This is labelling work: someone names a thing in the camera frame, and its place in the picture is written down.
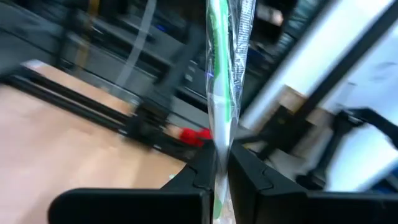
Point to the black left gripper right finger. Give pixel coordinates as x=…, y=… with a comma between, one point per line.
x=255, y=186

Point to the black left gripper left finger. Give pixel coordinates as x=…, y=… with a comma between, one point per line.
x=199, y=174

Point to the green toothbrush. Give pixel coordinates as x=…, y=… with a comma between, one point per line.
x=222, y=77

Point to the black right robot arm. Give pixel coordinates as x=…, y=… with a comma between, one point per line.
x=149, y=124

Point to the red black work glove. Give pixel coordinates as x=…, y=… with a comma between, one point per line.
x=206, y=133
x=188, y=137

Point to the black desk leg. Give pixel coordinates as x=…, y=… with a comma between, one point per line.
x=351, y=59

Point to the person's hand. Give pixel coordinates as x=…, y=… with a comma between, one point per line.
x=270, y=14

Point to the black aluminium table frame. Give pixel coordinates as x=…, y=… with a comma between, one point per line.
x=77, y=105

